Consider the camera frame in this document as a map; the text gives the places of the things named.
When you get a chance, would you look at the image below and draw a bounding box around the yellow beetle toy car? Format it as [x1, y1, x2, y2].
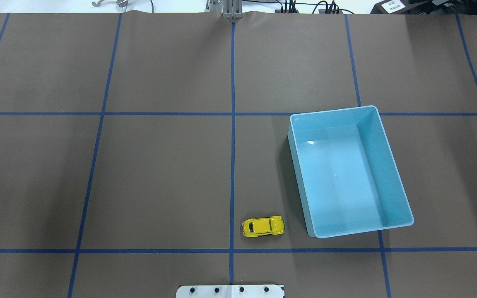
[241, 215, 285, 238]

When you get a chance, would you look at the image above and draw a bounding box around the light blue plastic bin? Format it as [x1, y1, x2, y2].
[287, 105, 414, 239]

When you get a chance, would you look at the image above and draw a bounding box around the black labelled box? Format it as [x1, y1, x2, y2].
[370, 0, 410, 15]

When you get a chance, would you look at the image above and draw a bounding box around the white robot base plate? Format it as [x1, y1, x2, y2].
[176, 284, 285, 298]

